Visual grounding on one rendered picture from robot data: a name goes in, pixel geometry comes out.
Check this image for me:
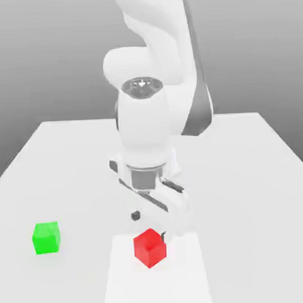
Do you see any small green cube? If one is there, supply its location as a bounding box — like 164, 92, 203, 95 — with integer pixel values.
31, 221, 62, 256

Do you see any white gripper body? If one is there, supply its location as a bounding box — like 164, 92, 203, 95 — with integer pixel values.
117, 174, 194, 240

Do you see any small red cube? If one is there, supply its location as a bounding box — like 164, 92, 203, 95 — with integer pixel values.
133, 227, 168, 270

